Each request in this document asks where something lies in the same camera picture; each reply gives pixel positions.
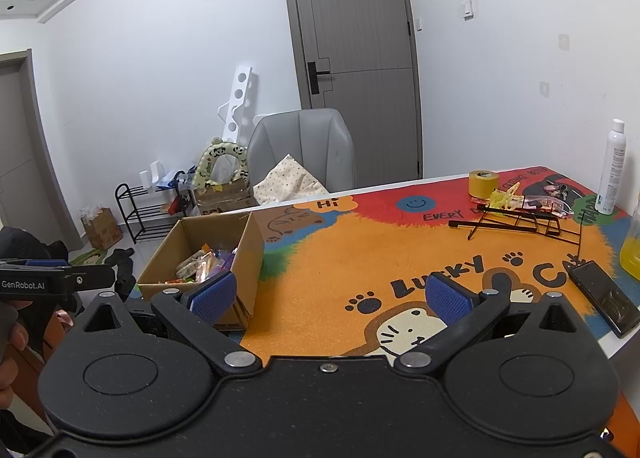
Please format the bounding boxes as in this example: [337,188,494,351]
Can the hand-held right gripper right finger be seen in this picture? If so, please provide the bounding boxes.
[392,272,586,379]

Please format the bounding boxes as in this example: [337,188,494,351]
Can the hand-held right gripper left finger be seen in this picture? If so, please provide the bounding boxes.
[80,272,263,379]

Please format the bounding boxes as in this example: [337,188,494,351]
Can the beige pastry packet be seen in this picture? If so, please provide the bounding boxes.
[197,253,221,284]

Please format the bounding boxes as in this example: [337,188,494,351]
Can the clear white cake packet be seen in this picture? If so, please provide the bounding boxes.
[175,250,209,282]

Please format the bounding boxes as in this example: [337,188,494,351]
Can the brown cardboard box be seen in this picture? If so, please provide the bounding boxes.
[136,212,266,332]

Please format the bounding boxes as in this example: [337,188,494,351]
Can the person's left hand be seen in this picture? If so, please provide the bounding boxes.
[0,300,32,411]

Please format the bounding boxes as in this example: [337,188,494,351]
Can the green bag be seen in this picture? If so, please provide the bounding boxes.
[70,248,106,267]

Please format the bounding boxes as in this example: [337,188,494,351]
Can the dark cloth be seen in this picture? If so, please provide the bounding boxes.
[0,226,66,265]

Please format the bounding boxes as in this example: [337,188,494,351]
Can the brown paper bag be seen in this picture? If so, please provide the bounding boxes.
[80,208,124,249]

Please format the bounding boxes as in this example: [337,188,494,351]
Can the worn cardboard box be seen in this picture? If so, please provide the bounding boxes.
[195,178,256,217]

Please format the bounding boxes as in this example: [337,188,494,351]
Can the cartoon cat table mat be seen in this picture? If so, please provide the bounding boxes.
[240,167,632,360]

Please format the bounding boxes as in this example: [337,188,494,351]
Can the yellow plastic clips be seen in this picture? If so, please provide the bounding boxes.
[487,183,524,212]

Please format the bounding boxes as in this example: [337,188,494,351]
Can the yellow tape roll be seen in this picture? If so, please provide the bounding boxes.
[468,169,500,200]

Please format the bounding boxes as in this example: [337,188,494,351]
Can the blue plastic bag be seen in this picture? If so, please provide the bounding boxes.
[160,168,199,194]

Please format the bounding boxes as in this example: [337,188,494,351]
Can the grey door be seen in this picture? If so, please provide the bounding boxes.
[280,0,423,180]
[0,50,84,252]

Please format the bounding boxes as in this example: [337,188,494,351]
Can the dotted cream cushion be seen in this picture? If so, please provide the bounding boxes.
[252,154,326,209]

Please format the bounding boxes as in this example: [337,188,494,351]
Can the clear safety glasses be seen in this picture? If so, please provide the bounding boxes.
[525,194,576,220]

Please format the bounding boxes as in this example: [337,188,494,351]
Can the black smartphone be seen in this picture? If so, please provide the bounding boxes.
[569,260,640,339]

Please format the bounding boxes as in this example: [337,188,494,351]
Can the grey chair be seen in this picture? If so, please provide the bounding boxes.
[247,108,357,197]

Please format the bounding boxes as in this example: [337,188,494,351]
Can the orange juice bottle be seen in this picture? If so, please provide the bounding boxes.
[619,195,640,283]

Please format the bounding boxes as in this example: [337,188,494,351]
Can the white spray bottle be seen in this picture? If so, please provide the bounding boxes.
[594,118,627,216]

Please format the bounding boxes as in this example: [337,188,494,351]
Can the orange stool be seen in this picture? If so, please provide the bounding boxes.
[607,390,640,444]

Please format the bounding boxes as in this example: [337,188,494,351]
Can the white perforated board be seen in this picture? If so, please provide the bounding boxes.
[216,64,259,147]

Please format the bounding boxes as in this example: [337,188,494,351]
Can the black wire stand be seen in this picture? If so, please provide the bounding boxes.
[448,205,586,259]

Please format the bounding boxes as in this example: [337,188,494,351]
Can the black wire shoe rack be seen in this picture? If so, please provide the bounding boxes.
[115,182,189,245]

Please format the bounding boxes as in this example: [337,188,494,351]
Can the white plastic bracket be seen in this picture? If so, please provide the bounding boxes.
[140,160,169,189]

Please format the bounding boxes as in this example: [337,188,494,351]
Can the panda print seat ring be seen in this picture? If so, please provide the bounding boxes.
[194,137,251,189]

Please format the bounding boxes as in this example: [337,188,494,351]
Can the black door handle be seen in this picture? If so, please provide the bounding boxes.
[306,60,331,95]

